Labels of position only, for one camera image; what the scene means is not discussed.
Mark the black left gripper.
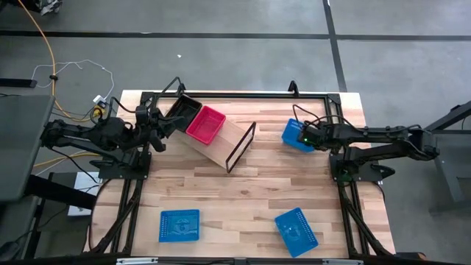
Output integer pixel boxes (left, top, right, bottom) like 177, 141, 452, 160
135, 105, 185, 152

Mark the blue plastic basket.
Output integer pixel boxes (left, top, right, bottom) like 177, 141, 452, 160
274, 207, 319, 258
158, 209, 201, 243
281, 117, 317, 154

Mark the black plastic basket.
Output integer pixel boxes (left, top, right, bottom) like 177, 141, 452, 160
164, 93, 204, 133

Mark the red plastic basket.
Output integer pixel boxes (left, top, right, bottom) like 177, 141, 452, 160
185, 105, 227, 146

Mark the white cardboard box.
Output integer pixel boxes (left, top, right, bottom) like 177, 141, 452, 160
68, 172, 102, 217

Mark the black desk crossbar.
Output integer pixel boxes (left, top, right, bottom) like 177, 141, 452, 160
24, 174, 99, 211

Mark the grey desk with black legs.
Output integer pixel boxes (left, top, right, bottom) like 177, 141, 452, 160
404, 97, 471, 214

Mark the black flat bar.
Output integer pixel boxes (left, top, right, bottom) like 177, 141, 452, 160
0, 77, 38, 89

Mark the person's shoe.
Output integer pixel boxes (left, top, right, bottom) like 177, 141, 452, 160
39, 0, 63, 16

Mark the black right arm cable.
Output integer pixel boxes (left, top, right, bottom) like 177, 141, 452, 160
292, 104, 356, 130

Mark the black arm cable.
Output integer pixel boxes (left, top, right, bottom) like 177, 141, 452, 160
292, 104, 356, 130
109, 96, 138, 116

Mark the wooden shelf with black frame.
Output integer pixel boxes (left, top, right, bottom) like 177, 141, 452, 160
145, 76, 258, 174

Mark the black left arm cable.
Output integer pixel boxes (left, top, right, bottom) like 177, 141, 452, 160
109, 96, 138, 116

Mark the black aluminium table frame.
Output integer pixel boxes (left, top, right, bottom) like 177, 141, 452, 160
88, 90, 397, 258

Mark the thin white cable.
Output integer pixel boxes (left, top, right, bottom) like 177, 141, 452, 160
31, 59, 115, 100

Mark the yellow cable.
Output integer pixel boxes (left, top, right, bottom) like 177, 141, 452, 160
16, 0, 107, 122

